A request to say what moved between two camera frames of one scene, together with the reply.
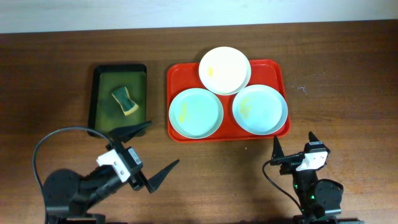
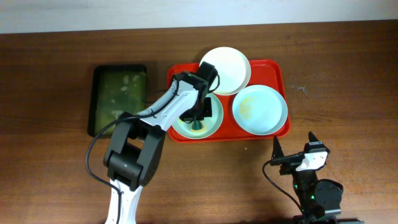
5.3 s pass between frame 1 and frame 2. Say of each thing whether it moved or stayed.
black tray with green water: stayed
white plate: stayed
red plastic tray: stayed
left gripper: moved
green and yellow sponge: moved
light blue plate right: stayed
